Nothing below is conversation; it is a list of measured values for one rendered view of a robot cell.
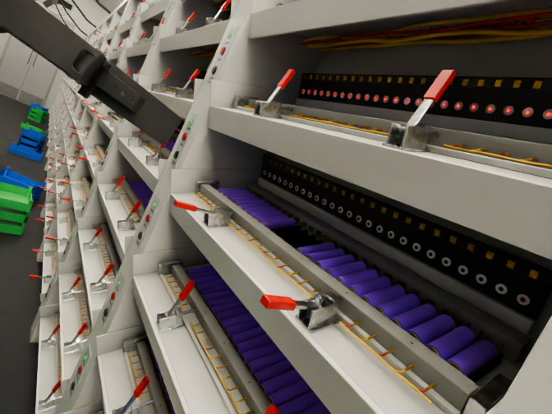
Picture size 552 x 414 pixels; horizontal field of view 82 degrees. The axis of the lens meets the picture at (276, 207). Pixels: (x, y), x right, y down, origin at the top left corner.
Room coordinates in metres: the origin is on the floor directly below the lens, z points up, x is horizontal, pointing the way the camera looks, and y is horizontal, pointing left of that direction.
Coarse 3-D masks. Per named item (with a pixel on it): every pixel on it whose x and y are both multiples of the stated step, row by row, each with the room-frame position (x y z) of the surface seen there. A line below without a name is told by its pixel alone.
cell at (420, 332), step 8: (432, 320) 0.32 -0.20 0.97; (440, 320) 0.32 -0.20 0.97; (448, 320) 0.33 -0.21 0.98; (416, 328) 0.31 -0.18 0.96; (424, 328) 0.31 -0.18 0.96; (432, 328) 0.31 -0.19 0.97; (440, 328) 0.32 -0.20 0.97; (448, 328) 0.32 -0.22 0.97; (416, 336) 0.30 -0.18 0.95; (424, 336) 0.30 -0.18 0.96; (432, 336) 0.31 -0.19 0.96; (440, 336) 0.32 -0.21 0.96; (424, 344) 0.30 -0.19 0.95
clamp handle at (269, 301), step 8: (264, 296) 0.27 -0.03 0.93; (272, 296) 0.28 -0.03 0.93; (280, 296) 0.29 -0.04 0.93; (264, 304) 0.27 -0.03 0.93; (272, 304) 0.27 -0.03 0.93; (280, 304) 0.28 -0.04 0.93; (288, 304) 0.28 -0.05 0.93; (296, 304) 0.29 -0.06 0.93; (304, 304) 0.30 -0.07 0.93; (312, 304) 0.31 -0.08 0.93; (320, 304) 0.31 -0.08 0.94
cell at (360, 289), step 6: (384, 276) 0.40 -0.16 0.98; (366, 282) 0.38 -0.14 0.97; (372, 282) 0.38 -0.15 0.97; (378, 282) 0.38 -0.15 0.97; (384, 282) 0.39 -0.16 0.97; (390, 282) 0.39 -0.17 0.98; (354, 288) 0.36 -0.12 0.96; (360, 288) 0.36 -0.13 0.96; (366, 288) 0.37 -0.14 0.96; (372, 288) 0.37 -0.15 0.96; (378, 288) 0.38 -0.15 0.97; (360, 294) 0.36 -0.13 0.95
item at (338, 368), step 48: (192, 192) 0.68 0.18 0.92; (288, 192) 0.64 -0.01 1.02; (192, 240) 0.55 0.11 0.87; (240, 240) 0.48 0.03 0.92; (240, 288) 0.41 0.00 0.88; (288, 288) 0.37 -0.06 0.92; (288, 336) 0.32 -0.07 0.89; (336, 336) 0.31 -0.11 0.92; (336, 384) 0.26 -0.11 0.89; (384, 384) 0.26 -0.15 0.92; (480, 384) 0.27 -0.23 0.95
